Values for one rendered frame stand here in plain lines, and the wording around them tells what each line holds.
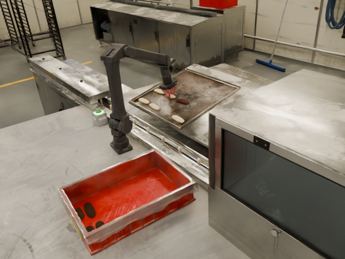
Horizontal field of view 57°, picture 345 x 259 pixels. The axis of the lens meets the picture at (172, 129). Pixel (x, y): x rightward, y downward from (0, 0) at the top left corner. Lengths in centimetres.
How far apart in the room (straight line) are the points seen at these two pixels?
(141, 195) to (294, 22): 442
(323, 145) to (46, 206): 112
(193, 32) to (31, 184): 330
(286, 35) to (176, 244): 466
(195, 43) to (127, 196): 336
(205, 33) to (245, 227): 375
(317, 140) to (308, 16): 448
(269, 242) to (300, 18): 456
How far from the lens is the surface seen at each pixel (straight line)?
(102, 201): 143
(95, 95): 221
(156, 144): 167
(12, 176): 177
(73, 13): 920
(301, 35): 540
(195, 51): 455
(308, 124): 96
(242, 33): 546
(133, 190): 145
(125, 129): 166
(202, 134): 166
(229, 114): 98
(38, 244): 136
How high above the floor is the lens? 175
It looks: 30 degrees down
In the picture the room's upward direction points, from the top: 4 degrees counter-clockwise
